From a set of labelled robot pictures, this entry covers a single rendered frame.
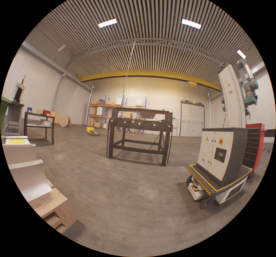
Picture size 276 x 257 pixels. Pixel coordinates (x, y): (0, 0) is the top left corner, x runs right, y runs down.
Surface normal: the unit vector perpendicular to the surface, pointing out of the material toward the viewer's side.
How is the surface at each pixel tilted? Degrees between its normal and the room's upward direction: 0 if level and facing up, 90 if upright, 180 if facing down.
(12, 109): 90
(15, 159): 90
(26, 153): 90
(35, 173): 90
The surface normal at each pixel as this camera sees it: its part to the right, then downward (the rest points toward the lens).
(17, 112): 0.99, 0.09
